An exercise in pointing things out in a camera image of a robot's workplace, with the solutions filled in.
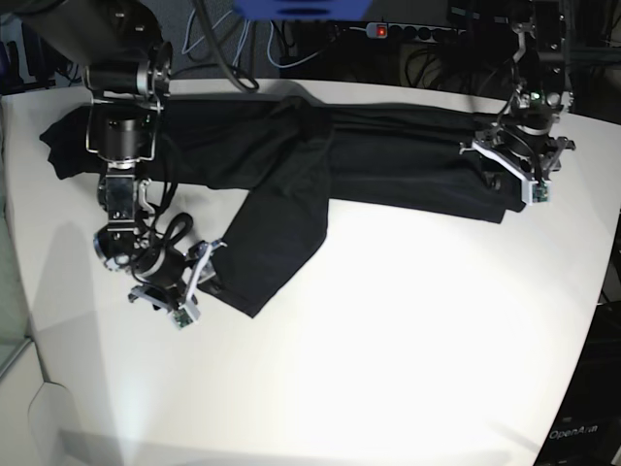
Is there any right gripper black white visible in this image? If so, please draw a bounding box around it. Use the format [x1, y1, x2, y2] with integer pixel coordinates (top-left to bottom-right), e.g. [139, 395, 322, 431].
[128, 240, 227, 316]

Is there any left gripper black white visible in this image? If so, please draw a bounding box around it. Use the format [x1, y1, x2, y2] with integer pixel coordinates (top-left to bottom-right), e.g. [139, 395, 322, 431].
[459, 122, 576, 190]

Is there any dark navy long-sleeve shirt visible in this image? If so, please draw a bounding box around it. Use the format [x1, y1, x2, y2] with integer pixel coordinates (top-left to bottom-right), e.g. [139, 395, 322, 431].
[39, 94, 528, 320]

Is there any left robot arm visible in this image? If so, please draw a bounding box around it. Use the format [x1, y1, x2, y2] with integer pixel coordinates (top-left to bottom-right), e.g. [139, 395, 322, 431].
[461, 1, 576, 205]

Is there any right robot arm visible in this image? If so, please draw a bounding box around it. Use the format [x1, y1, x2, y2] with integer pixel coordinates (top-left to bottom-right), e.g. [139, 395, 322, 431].
[14, 1, 265, 318]

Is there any black OpenArm case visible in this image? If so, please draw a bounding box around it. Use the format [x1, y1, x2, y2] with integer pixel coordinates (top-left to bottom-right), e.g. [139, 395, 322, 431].
[535, 302, 620, 465]

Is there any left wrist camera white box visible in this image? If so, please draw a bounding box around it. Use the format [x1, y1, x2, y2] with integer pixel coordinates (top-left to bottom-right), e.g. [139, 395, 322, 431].
[521, 179, 551, 206]

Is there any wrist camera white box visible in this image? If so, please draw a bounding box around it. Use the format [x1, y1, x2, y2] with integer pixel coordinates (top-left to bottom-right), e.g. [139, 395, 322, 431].
[521, 179, 551, 206]
[171, 304, 201, 330]

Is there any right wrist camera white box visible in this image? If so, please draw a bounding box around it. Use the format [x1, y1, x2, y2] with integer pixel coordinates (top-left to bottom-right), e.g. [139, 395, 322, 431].
[171, 304, 201, 330]

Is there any white power strip red switch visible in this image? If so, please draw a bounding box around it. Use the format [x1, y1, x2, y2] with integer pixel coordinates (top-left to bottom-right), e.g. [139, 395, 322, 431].
[362, 22, 467, 44]

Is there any light grey cable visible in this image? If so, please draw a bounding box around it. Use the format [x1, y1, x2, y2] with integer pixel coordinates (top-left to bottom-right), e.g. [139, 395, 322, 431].
[180, 0, 341, 78]

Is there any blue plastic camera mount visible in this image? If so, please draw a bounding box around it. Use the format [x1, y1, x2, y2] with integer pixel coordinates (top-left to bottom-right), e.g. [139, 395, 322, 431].
[234, 0, 373, 21]

